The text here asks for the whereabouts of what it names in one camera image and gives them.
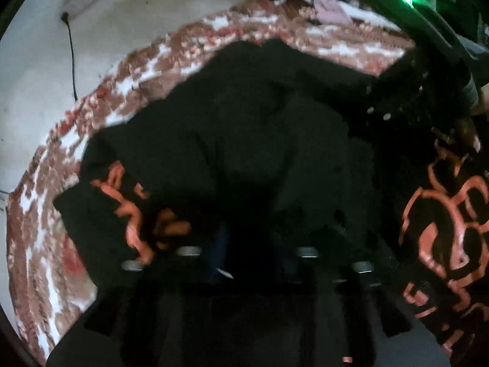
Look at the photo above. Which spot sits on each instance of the person's right hand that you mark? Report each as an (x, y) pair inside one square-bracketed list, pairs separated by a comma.
[(469, 133)]

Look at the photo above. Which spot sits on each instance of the black orange print hoodie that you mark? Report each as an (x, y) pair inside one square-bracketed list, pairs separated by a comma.
[(248, 122)]

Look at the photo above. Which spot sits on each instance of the floral brown red blanket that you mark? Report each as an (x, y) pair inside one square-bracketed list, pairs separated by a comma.
[(46, 218)]

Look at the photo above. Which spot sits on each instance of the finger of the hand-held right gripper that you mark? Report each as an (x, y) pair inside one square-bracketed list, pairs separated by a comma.
[(386, 101)]

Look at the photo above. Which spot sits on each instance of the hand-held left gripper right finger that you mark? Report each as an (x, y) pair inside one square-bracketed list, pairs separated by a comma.
[(309, 271)]

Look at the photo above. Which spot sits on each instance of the white power strip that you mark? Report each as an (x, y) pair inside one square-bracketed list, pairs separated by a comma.
[(78, 2)]

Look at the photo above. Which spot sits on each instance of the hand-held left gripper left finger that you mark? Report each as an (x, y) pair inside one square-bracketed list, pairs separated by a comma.
[(191, 271)]

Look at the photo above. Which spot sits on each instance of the pink cloth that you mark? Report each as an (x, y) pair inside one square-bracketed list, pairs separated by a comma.
[(331, 2)]

